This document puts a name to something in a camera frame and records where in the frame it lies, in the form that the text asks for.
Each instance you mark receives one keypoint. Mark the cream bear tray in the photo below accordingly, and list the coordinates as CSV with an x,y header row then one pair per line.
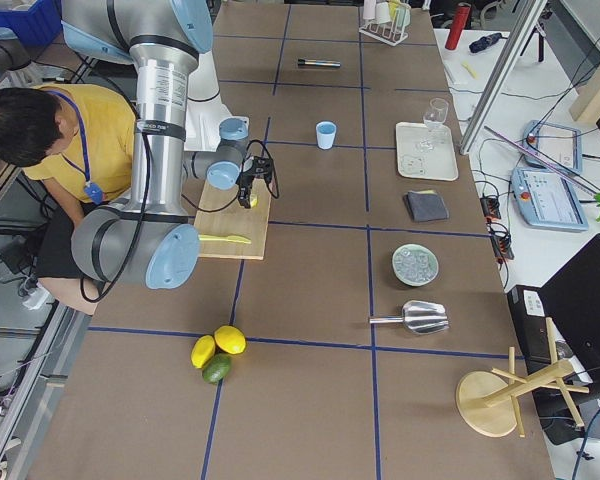
x,y
425,154

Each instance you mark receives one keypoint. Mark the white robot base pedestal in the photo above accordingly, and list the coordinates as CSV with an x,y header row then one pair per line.
x,y
205,110

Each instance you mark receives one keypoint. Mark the clear wine glass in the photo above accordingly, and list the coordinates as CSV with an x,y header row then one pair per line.
x,y
433,118

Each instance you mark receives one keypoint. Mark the blue teach pendant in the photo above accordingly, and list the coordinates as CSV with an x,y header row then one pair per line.
x,y
553,142
547,201

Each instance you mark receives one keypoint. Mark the green bowl of ice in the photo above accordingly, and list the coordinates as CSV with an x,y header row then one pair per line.
x,y
414,265

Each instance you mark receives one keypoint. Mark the blue teach pendant far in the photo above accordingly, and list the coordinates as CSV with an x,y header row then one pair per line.
x,y
553,142

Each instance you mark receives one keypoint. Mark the green lime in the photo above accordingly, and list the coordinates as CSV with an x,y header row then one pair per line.
x,y
217,368

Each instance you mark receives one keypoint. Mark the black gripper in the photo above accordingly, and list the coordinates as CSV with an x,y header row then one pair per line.
x,y
245,181

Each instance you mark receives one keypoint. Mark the yellow lemon upper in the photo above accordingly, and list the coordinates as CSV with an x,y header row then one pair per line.
x,y
230,339

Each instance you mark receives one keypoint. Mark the blue teach pendant near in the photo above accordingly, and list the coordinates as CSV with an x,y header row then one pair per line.
x,y
547,201

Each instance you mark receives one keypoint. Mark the yellow lemon left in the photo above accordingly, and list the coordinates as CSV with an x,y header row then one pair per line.
x,y
203,350

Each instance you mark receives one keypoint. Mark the wooden cup tree stand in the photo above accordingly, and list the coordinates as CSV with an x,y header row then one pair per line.
x,y
488,400

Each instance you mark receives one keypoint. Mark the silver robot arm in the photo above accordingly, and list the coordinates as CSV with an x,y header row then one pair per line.
x,y
182,130

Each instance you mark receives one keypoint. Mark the bamboo cutting board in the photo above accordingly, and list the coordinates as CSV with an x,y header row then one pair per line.
x,y
250,223

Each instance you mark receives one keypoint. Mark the light blue cup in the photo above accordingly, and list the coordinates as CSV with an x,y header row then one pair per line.
x,y
325,134

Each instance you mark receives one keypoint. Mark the black monitor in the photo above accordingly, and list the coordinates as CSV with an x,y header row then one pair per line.
x,y
571,298

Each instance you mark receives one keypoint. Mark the white cup drying rack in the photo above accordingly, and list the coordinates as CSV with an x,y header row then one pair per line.
x,y
385,21

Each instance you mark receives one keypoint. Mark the grey folded cloth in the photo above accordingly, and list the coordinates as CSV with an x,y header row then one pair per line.
x,y
425,206

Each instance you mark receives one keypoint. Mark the dark blue folded umbrella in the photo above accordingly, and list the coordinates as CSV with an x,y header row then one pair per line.
x,y
486,42

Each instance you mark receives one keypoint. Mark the red cylinder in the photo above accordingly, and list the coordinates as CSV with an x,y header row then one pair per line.
x,y
461,18

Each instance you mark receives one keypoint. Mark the person in yellow shirt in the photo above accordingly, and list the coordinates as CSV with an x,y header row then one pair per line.
x,y
77,140

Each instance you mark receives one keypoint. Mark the yellow plastic knife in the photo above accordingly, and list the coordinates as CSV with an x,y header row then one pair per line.
x,y
227,238

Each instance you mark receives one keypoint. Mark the aluminium frame post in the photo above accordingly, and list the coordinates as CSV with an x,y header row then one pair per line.
x,y
522,29

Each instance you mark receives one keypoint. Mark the steel ice scoop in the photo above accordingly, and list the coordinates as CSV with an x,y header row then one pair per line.
x,y
418,317

